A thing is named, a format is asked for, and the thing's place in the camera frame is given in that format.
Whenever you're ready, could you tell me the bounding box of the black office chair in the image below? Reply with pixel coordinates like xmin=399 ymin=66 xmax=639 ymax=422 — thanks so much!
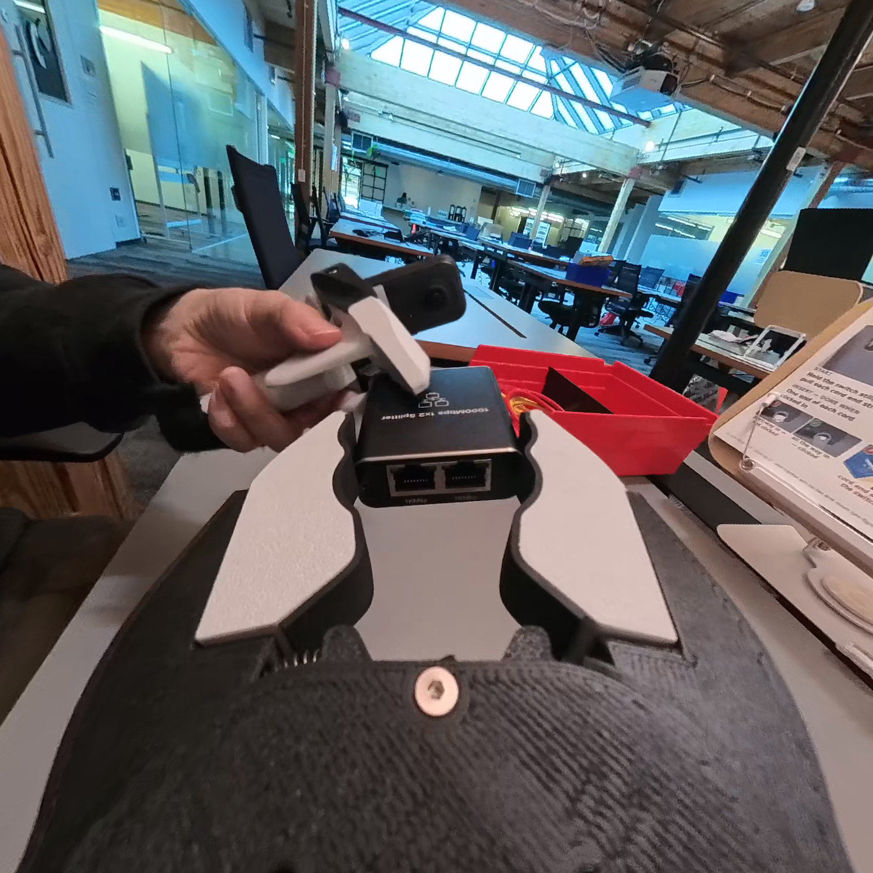
xmin=599 ymin=265 xmax=666 ymax=345

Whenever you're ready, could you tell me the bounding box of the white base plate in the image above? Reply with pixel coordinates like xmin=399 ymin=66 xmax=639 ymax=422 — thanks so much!
xmin=717 ymin=524 xmax=873 ymax=683

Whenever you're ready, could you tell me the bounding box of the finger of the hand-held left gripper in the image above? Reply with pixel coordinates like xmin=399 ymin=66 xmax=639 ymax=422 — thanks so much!
xmin=346 ymin=299 xmax=432 ymax=396

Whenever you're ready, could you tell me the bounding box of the tall black chair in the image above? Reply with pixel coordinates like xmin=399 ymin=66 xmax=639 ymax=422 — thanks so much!
xmin=226 ymin=145 xmax=306 ymax=291

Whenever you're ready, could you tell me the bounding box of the printed instruction sheet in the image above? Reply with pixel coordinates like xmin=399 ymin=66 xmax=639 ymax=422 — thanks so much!
xmin=712 ymin=326 xmax=873 ymax=547

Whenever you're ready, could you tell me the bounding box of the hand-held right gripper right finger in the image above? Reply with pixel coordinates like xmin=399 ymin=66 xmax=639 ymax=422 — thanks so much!
xmin=500 ymin=411 xmax=679 ymax=666

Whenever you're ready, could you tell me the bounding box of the black ethernet splitter box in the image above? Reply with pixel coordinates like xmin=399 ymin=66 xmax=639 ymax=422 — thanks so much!
xmin=353 ymin=366 xmax=522 ymax=509

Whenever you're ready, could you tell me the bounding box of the person's left forearm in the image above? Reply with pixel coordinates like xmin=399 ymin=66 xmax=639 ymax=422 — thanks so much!
xmin=0 ymin=262 xmax=206 ymax=465

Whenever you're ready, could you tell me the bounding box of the orange cable bundle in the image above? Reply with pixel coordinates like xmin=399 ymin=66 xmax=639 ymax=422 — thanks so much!
xmin=503 ymin=389 xmax=563 ymax=417

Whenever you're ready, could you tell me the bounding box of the clear picture stand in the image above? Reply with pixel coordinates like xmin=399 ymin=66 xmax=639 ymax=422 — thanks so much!
xmin=743 ymin=326 xmax=807 ymax=364

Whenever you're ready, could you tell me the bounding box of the black metal pole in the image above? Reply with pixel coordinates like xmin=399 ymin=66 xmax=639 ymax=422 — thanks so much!
xmin=648 ymin=0 xmax=873 ymax=391

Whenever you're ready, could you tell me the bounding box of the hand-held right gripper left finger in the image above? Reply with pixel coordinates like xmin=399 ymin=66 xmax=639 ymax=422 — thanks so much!
xmin=194 ymin=411 xmax=375 ymax=647

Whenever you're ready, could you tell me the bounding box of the ceiling projector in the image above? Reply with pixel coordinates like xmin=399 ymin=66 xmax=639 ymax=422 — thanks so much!
xmin=609 ymin=65 xmax=681 ymax=113

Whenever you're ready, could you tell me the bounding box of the red plastic bin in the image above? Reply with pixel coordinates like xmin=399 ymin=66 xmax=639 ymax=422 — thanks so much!
xmin=471 ymin=344 xmax=727 ymax=478

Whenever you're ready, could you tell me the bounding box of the person's left hand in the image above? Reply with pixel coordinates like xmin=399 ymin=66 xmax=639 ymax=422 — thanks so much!
xmin=143 ymin=286 xmax=362 ymax=454

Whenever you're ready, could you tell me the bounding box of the black card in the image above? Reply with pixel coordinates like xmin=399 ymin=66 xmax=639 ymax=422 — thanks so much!
xmin=542 ymin=367 xmax=615 ymax=415

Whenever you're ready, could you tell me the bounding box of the pale wooden panel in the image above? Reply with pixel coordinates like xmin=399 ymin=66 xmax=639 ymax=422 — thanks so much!
xmin=753 ymin=271 xmax=865 ymax=340

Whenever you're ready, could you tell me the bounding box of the black monitor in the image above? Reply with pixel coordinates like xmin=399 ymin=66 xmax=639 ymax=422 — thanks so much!
xmin=784 ymin=208 xmax=873 ymax=284

